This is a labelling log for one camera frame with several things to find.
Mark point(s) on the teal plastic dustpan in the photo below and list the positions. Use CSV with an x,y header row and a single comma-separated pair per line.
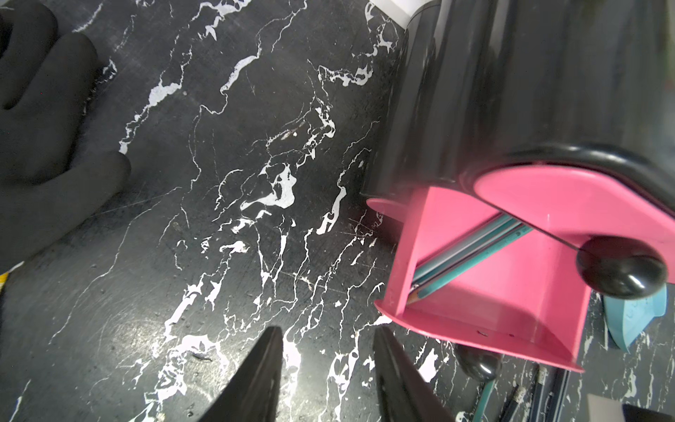
x,y
627,319

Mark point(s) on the black glove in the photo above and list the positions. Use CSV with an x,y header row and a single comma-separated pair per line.
x,y
46,78

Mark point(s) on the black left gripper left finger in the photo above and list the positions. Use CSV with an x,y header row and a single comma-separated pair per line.
x,y
253,392

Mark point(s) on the dark pencil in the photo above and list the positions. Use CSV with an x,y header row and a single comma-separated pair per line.
x,y
424,271

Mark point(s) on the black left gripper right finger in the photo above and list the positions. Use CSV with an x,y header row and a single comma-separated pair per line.
x,y
403,394

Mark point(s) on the black drawer cabinet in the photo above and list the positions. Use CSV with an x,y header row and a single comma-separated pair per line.
x,y
483,85

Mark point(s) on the teal pencil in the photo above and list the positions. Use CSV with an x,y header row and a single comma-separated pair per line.
x,y
468,263

